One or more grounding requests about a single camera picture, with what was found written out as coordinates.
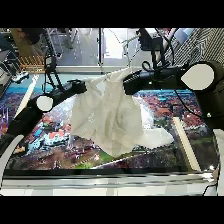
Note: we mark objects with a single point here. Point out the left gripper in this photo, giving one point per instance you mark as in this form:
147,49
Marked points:
77,88

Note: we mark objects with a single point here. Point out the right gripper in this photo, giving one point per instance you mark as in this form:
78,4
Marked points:
137,83

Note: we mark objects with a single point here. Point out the white garment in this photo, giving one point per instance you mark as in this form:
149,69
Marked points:
110,113

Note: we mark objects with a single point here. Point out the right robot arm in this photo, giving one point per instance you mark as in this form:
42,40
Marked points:
203,86

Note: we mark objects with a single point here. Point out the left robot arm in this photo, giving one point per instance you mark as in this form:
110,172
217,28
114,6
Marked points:
30,115

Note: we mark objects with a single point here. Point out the striped shirt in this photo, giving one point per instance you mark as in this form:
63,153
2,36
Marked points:
203,45

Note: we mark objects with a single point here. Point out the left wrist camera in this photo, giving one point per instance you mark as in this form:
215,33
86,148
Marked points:
50,66

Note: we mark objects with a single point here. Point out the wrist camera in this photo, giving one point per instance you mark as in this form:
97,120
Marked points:
50,66
150,41

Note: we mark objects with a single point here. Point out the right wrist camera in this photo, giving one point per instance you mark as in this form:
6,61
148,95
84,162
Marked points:
150,41

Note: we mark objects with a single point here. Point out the silver frame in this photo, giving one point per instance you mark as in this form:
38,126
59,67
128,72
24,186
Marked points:
100,185

